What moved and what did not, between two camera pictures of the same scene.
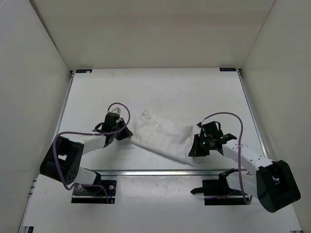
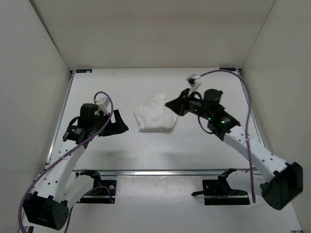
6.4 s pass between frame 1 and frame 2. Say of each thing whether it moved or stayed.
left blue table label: stayed
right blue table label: stayed
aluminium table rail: stayed
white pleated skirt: moved
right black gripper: moved
